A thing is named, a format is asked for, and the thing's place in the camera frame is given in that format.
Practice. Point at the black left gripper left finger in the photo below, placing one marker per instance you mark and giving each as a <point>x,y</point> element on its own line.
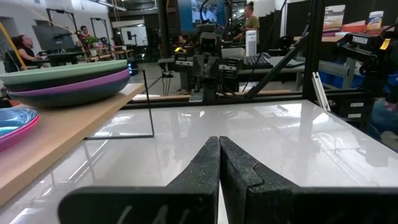
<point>186,202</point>

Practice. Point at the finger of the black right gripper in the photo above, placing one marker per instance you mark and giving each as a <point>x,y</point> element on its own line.
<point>199,74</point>
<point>212,77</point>

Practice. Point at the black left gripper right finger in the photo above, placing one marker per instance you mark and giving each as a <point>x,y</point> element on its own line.
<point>280,205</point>

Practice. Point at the purple plate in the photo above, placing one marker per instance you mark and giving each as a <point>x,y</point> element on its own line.
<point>68,98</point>
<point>118,77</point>

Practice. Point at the sage green plate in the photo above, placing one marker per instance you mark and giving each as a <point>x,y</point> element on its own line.
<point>62,73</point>

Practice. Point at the transparent pink plate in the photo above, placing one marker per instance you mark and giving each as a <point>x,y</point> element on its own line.
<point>12,142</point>
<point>31,124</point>

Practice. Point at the transparent blue plate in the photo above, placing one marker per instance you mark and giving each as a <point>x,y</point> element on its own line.
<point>18,130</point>
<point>15,118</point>

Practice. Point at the black keyboard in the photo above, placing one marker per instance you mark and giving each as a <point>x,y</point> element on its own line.
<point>256,62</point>

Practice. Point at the white ribbed tower appliance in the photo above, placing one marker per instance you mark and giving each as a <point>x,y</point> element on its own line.
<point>251,43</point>

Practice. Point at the person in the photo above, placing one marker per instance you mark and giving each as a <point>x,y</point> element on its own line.
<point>181,40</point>
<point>84,32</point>
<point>26,49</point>
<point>384,118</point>
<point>252,23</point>

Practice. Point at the large dark monitor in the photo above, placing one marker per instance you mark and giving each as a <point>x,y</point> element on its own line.
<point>53,37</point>

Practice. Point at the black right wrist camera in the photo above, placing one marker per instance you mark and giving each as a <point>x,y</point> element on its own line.
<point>208,43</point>

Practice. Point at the blue wall display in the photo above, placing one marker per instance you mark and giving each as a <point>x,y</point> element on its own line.
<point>186,15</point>

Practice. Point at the wooden shelf with black frame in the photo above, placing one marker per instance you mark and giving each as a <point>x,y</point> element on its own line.
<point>62,130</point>

